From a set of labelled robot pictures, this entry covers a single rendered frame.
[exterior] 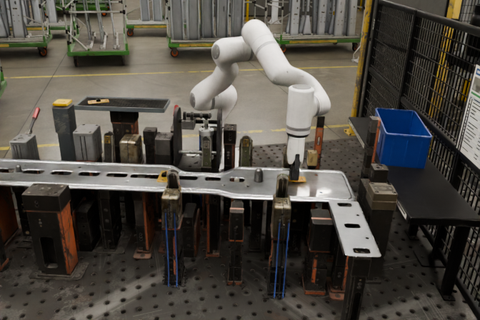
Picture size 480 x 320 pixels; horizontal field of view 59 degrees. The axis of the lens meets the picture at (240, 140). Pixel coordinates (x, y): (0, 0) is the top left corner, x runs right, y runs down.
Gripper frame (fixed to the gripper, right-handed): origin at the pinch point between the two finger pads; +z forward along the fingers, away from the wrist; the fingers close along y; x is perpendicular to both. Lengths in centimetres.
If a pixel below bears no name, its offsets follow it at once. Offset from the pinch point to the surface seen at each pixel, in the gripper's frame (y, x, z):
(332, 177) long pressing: -4.5, 14.7, 3.5
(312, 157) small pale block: -10.8, 7.7, -1.4
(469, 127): 5, 54, -21
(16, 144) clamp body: -12, -106, -1
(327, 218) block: 20.2, 9.2, 5.5
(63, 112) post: -30, -94, -9
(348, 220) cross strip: 23.6, 14.8, 3.5
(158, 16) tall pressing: -942, -249, 62
